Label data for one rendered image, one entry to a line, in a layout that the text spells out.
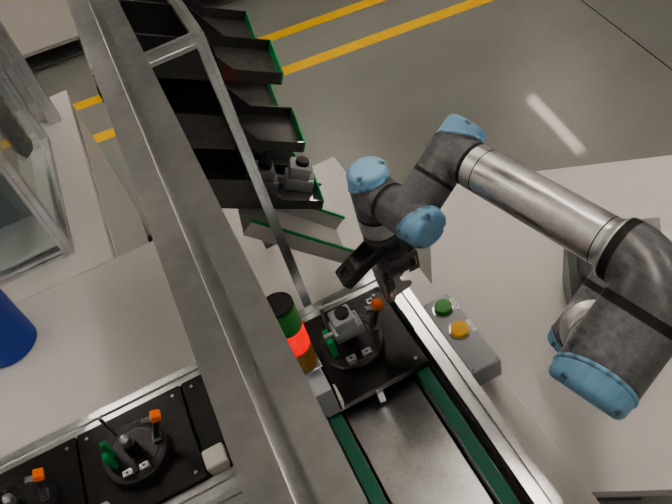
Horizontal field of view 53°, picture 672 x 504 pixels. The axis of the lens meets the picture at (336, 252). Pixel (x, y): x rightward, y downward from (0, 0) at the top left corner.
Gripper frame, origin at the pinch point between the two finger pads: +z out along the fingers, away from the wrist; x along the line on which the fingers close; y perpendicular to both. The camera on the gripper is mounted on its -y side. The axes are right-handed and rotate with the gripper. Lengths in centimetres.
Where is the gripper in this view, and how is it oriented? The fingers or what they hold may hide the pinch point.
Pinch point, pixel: (387, 298)
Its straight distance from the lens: 141.3
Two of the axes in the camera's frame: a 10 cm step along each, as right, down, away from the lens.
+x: -4.0, -6.1, 6.8
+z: 2.1, 6.6, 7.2
